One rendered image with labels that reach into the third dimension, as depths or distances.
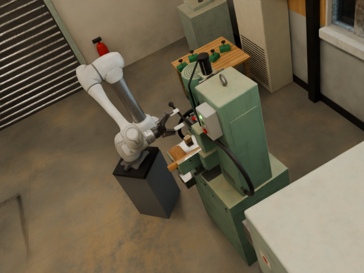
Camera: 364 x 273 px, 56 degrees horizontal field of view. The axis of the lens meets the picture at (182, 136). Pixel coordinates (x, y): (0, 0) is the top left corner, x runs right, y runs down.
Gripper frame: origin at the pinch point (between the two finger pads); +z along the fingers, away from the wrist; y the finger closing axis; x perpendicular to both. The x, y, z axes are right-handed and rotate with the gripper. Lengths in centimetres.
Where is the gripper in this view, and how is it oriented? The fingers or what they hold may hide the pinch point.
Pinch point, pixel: (179, 117)
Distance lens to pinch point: 220.8
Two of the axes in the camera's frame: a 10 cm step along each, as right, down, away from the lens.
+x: -4.9, -5.7, 6.5
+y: -2.4, -6.3, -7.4
